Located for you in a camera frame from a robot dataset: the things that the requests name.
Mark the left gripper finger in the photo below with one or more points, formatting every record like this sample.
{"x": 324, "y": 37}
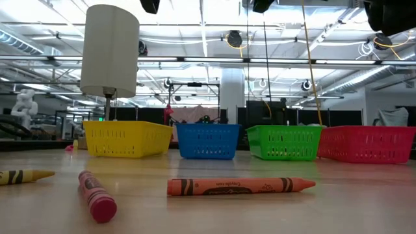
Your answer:
{"x": 150, "y": 6}

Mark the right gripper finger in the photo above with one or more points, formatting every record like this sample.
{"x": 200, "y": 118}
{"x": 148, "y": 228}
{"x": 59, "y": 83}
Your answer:
{"x": 262, "y": 5}

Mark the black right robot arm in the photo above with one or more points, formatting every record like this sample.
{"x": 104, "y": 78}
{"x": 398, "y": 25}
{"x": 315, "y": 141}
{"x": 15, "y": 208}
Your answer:
{"x": 393, "y": 16}

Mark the white shade table lamp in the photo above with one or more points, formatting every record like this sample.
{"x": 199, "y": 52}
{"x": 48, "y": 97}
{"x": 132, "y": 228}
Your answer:
{"x": 110, "y": 48}

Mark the black equipment cabinet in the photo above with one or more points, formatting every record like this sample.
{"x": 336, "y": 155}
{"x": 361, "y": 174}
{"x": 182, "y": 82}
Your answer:
{"x": 258, "y": 112}

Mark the black partition panel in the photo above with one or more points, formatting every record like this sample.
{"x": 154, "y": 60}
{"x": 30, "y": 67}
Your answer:
{"x": 338, "y": 117}
{"x": 139, "y": 114}

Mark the red object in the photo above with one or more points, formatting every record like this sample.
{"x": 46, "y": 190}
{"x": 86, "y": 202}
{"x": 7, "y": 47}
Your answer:
{"x": 168, "y": 113}

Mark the pink cloth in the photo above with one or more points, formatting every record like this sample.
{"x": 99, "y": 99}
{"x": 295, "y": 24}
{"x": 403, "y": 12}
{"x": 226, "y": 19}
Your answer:
{"x": 195, "y": 113}

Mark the yellow plastic basket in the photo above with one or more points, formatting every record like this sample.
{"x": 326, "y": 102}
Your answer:
{"x": 126, "y": 139}

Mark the green plastic basket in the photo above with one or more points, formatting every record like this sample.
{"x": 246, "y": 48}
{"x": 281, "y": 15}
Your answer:
{"x": 282, "y": 143}

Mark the blue plastic basket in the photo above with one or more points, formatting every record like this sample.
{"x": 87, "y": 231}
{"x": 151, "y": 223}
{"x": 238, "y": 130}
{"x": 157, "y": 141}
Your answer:
{"x": 208, "y": 141}

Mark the white robot figure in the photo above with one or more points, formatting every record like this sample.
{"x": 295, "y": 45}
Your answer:
{"x": 24, "y": 107}

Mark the grey cloth covered object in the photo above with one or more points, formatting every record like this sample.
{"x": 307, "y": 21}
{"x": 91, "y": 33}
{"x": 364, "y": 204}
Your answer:
{"x": 391, "y": 117}

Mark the red plastic basket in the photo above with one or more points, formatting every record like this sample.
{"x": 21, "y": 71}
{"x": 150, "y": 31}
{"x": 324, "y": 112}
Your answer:
{"x": 367, "y": 144}

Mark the orange crayon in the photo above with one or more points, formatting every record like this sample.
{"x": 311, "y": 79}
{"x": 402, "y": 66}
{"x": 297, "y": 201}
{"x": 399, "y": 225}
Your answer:
{"x": 240, "y": 186}

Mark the black metal frame stand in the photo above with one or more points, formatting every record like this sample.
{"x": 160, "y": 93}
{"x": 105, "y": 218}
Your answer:
{"x": 194, "y": 84}

